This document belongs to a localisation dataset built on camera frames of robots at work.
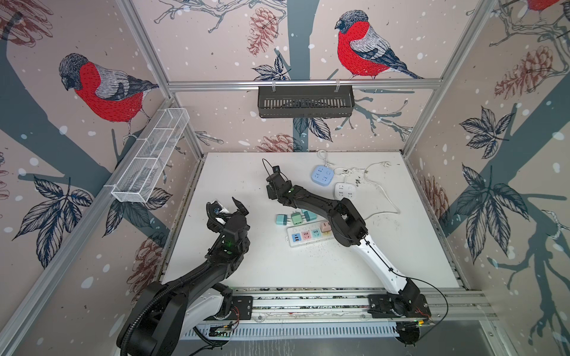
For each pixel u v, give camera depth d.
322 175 1.08
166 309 0.41
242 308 0.73
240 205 0.77
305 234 0.88
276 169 0.94
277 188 0.83
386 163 1.14
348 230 0.64
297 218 0.95
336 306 0.76
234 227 0.63
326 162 1.15
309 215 0.94
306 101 1.04
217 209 0.68
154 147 0.82
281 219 0.93
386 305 0.73
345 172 1.10
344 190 1.04
